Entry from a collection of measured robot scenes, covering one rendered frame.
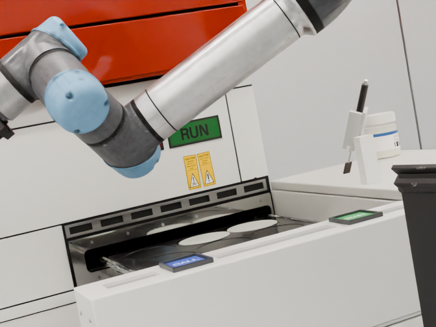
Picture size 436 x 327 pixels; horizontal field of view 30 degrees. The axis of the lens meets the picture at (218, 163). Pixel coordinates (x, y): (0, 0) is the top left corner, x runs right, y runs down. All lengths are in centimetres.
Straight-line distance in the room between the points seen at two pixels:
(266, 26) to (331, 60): 243
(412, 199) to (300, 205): 74
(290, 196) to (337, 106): 192
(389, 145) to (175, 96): 75
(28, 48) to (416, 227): 57
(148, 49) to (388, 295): 72
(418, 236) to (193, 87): 40
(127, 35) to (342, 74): 209
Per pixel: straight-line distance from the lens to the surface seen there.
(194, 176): 167
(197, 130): 167
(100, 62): 157
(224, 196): 170
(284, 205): 170
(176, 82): 114
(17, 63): 116
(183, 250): 149
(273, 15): 114
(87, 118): 107
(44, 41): 116
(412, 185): 90
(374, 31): 369
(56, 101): 106
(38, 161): 159
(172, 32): 162
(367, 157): 144
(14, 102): 117
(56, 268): 161
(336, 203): 151
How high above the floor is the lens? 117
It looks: 5 degrees down
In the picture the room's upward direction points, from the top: 10 degrees counter-clockwise
